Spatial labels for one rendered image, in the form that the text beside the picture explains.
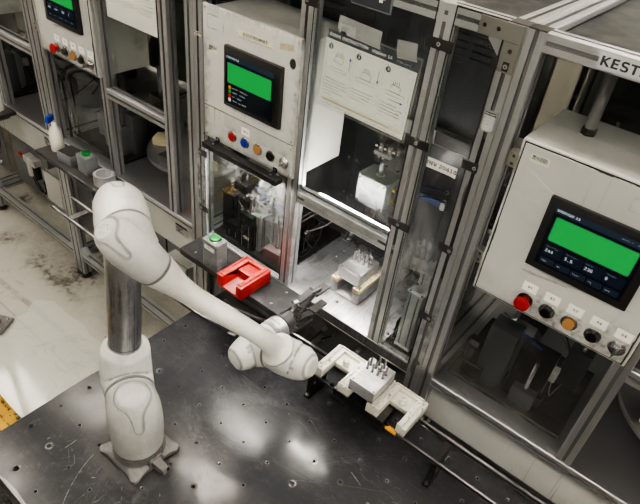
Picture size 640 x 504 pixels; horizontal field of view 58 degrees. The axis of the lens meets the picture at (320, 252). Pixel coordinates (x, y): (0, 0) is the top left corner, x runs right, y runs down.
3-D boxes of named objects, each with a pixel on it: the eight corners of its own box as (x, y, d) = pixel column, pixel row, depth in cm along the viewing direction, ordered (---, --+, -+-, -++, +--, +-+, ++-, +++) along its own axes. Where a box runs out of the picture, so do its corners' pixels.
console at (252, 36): (199, 136, 209) (195, 2, 181) (255, 115, 228) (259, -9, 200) (285, 182, 190) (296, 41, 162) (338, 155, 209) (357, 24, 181)
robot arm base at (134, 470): (142, 495, 173) (140, 485, 170) (97, 450, 183) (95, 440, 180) (189, 455, 185) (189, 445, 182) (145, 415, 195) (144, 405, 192)
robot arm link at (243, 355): (260, 344, 191) (289, 356, 183) (225, 370, 181) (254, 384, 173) (254, 317, 187) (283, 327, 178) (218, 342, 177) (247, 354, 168)
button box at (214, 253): (202, 261, 225) (201, 237, 218) (217, 253, 230) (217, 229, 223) (216, 271, 222) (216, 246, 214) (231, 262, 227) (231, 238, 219)
